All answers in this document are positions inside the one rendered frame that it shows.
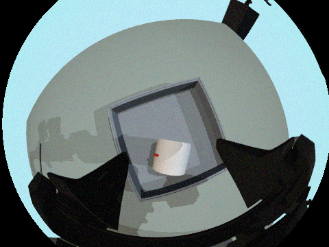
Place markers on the beige cylinder with grey slotted end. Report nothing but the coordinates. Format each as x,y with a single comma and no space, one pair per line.
171,158

